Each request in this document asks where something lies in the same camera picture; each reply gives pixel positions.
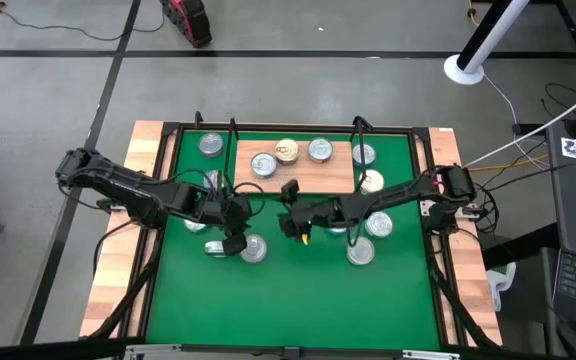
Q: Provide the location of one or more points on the silver bracket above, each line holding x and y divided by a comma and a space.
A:
148, 350
430, 355

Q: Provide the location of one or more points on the green table mat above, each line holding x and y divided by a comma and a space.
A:
293, 300

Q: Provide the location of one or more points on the white plastic bag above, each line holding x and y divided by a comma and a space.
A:
500, 285

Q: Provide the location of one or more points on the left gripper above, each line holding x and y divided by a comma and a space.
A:
228, 212

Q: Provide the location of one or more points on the white tower fan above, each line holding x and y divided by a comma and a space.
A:
455, 75

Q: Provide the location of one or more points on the black metal table frame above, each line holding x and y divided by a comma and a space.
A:
293, 128

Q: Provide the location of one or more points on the wooden shelf with black legs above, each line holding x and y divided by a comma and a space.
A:
318, 177

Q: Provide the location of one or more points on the red label can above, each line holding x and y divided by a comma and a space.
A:
211, 144
320, 150

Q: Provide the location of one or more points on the gold lid can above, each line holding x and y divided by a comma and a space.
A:
286, 151

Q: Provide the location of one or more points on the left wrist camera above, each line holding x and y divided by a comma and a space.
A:
234, 245

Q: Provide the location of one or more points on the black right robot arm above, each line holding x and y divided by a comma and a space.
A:
393, 195

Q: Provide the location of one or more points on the cream lid can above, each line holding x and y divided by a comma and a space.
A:
372, 181

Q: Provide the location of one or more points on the red black floor device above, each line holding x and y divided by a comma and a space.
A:
190, 20

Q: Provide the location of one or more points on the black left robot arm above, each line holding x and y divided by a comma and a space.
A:
118, 185

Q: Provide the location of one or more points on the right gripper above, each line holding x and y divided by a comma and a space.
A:
308, 215

